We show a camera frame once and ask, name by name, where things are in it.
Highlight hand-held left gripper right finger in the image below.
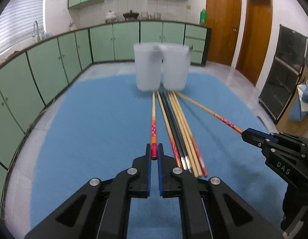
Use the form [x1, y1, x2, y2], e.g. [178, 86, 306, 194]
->
[157, 144, 284, 239]

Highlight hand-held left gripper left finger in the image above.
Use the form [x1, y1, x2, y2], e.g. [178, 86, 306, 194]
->
[24, 143, 152, 239]

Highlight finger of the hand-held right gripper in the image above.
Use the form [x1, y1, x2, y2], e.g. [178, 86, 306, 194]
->
[244, 128, 308, 146]
[242, 134, 306, 161]

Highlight red-tipped patterned wooden chopstick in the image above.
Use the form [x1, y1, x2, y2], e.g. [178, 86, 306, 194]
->
[151, 92, 157, 160]
[156, 92, 182, 168]

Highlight plain wooden chopstick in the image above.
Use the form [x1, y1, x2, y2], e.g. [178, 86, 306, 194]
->
[167, 93, 196, 178]
[170, 92, 201, 178]

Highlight orange-red patterned wooden chopstick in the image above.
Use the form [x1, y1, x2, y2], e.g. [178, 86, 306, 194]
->
[172, 92, 209, 176]
[174, 91, 244, 133]

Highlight white two-compartment utensil holder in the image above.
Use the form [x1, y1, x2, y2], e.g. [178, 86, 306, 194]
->
[133, 43, 190, 92]

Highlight cardboard box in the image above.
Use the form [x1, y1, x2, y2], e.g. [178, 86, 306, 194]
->
[276, 65, 308, 140]

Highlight black glass-door cabinet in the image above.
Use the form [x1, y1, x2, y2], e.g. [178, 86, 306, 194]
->
[258, 24, 308, 125]

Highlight blue cloth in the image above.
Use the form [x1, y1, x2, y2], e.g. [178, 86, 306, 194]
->
[288, 78, 308, 122]

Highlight blue table mat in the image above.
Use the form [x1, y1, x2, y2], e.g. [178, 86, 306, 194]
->
[29, 73, 289, 239]

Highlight brown wooden door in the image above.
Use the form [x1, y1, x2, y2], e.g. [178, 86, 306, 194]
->
[236, 0, 273, 86]
[206, 0, 242, 66]

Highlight green lower kitchen cabinets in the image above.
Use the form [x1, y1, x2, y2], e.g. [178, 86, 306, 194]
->
[0, 21, 212, 215]

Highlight cluster of glass jars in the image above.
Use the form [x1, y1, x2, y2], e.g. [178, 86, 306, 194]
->
[141, 11, 162, 20]

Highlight black wok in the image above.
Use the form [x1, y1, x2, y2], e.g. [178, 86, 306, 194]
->
[123, 10, 140, 21]

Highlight metal sink faucet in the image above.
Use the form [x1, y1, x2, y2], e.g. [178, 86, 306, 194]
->
[32, 21, 40, 43]

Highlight white window blinds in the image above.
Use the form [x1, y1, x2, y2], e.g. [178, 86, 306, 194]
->
[0, 0, 47, 58]

